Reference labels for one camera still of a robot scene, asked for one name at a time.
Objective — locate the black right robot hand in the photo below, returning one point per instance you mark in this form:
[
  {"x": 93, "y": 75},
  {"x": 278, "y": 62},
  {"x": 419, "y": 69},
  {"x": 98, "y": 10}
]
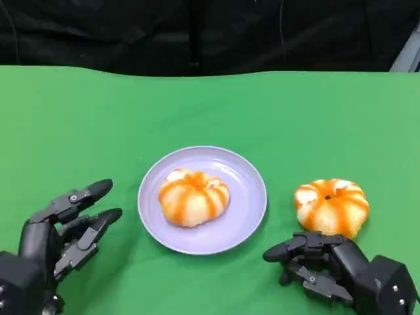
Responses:
[{"x": 344, "y": 259}]

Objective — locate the grey metal frame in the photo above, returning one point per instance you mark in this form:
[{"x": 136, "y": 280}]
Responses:
[{"x": 408, "y": 52}]

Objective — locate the black backdrop curtain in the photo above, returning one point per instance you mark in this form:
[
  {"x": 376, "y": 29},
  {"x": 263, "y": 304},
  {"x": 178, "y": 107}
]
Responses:
[{"x": 131, "y": 33}]

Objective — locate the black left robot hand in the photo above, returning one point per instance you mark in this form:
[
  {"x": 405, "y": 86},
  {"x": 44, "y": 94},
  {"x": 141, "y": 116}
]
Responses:
[{"x": 36, "y": 239}]

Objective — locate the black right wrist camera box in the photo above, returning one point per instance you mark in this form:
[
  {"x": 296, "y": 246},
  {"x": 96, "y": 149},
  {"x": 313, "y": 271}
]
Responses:
[{"x": 393, "y": 282}]

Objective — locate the orange and white bread roll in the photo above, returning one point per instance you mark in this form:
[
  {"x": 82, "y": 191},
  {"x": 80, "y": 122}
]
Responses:
[
  {"x": 331, "y": 210},
  {"x": 193, "y": 200}
]

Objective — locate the green table cloth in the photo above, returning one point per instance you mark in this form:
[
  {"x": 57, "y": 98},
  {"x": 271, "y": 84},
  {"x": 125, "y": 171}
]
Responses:
[{"x": 210, "y": 108}]

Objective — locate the lilac plate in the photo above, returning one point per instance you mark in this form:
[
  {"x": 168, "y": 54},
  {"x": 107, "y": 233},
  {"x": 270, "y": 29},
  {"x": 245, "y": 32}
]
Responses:
[{"x": 243, "y": 223}]

